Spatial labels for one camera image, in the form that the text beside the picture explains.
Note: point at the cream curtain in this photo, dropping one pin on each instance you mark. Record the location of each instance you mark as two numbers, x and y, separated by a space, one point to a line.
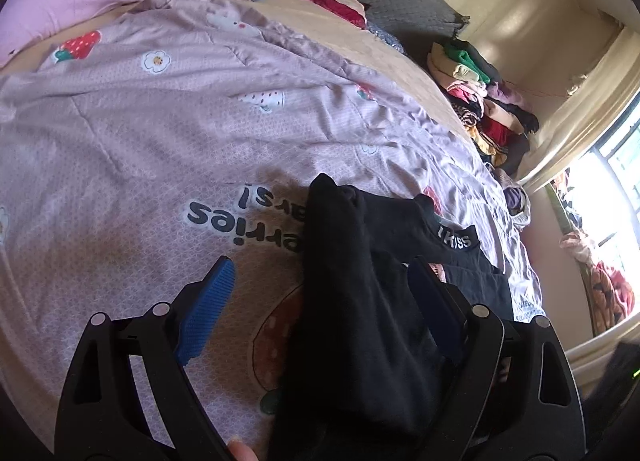
577 124

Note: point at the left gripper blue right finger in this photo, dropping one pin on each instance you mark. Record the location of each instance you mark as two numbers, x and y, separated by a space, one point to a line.
508 392

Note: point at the black t-shirt with orange print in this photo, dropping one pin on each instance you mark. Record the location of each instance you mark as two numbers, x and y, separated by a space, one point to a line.
361 371

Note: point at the clothes on window sill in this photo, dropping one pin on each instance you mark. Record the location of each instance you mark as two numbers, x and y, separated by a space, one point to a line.
610 297

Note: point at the left hand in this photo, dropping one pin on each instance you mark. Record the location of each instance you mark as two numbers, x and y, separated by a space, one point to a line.
241 451

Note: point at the pile of folded clothes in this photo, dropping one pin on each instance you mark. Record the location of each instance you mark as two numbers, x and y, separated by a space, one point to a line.
496 117

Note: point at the floral fabric bag with clothes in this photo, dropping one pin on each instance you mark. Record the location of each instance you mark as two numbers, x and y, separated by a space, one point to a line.
517 200

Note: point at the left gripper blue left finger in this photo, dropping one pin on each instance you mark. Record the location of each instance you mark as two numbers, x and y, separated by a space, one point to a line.
100 416

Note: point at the lilac strawberry print duvet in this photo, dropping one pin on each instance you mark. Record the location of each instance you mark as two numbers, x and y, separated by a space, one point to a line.
138 153

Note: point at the window with dark frame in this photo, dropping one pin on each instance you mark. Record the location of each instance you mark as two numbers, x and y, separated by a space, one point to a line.
606 177

